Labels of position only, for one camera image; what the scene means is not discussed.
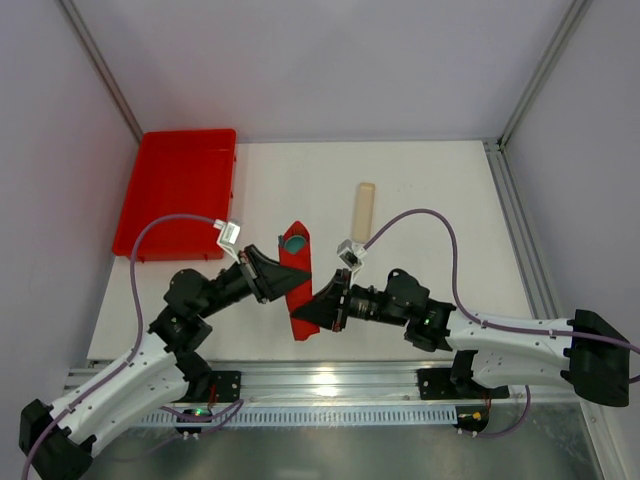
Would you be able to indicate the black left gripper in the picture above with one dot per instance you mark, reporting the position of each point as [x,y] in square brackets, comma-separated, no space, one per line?
[251,276]

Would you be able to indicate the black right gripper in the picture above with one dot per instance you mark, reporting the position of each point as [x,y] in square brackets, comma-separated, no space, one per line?
[341,301]

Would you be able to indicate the teal spoon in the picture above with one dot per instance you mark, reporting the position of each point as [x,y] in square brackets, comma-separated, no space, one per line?
[294,244]

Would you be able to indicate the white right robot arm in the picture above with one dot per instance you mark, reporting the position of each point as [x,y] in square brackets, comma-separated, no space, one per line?
[582,353]

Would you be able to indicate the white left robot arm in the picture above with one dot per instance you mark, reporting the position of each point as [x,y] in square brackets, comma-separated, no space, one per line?
[61,439]

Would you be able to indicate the beige utensil holder tray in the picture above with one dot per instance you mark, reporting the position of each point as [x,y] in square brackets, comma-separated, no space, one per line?
[362,218]

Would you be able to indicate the red plastic tray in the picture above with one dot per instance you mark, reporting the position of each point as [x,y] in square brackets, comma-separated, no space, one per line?
[178,172]

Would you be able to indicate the left black controller board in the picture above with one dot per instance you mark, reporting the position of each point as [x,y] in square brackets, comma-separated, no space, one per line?
[188,420]

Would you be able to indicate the black controller board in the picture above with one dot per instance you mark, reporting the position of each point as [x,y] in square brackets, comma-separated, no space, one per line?
[188,420]
[471,420]

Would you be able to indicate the right black controller board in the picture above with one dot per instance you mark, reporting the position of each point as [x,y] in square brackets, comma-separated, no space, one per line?
[471,420]

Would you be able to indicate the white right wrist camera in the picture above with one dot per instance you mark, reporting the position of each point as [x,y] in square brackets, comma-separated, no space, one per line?
[352,255]

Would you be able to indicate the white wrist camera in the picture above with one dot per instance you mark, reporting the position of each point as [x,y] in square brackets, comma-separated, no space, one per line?
[228,235]
[352,255]

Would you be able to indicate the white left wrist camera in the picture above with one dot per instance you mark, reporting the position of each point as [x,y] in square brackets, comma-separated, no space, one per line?
[228,235]

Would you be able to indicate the aluminium front rail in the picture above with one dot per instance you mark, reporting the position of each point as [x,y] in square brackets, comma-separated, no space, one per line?
[305,382]

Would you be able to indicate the aluminium rail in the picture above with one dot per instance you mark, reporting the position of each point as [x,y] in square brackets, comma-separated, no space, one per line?
[539,292]
[305,382]

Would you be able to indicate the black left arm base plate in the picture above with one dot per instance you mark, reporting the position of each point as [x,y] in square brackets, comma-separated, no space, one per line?
[222,386]

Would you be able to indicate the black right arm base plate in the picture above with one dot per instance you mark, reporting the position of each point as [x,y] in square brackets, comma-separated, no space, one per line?
[438,383]

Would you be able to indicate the white slotted cable duct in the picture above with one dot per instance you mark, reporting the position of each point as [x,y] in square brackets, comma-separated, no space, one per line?
[317,416]

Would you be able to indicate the aluminium right side rail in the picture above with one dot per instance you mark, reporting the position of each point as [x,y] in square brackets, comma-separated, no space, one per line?
[539,292]

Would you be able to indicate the left aluminium corner post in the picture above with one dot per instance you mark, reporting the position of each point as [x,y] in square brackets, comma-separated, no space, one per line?
[91,49]

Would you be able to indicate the aluminium corner post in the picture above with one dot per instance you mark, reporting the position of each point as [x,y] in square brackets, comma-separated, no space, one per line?
[91,49]
[567,27]

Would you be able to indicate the right aluminium corner post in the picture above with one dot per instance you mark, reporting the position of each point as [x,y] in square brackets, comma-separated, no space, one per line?
[567,27]

